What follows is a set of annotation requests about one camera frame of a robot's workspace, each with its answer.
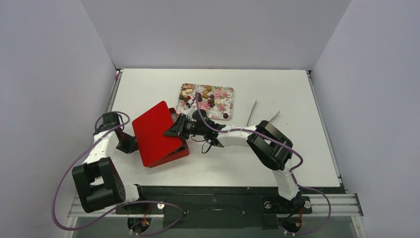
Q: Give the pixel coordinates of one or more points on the red chocolate box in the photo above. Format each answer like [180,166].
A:
[177,154]

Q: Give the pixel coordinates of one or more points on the metal tweezers on table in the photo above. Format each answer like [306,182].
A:
[252,111]

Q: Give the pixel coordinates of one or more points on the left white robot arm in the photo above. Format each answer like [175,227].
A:
[97,181]

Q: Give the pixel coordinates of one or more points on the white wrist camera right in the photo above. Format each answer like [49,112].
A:
[190,112]

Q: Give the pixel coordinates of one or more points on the red box lid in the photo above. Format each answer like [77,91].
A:
[142,127]

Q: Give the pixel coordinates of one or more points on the floral serving tray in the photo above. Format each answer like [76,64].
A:
[218,101]

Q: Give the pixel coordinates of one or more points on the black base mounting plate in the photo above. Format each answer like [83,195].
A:
[220,207]

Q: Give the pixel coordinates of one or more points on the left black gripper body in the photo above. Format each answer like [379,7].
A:
[128,144]

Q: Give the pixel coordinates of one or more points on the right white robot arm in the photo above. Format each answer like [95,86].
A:
[272,148]

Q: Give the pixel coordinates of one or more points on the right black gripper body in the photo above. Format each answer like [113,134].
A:
[180,125]

